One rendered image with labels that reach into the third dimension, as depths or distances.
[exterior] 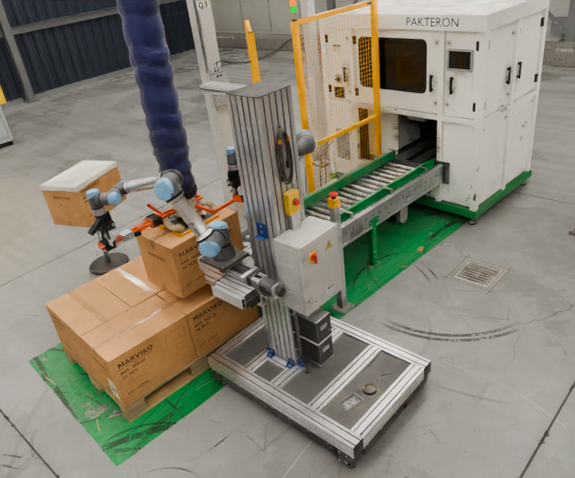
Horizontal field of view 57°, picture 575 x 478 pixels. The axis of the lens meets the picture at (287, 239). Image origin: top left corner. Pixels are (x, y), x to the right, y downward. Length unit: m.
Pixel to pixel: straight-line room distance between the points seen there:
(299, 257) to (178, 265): 0.96
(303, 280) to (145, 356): 1.27
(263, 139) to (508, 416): 2.25
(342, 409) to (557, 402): 1.36
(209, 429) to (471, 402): 1.69
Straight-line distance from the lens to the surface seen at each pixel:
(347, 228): 4.46
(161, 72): 3.33
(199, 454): 3.60
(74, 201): 5.13
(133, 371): 3.73
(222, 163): 5.13
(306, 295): 3.08
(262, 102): 2.79
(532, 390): 3.91
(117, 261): 5.74
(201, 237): 3.09
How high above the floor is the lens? 2.72
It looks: 30 degrees down
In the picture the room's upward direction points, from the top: 8 degrees counter-clockwise
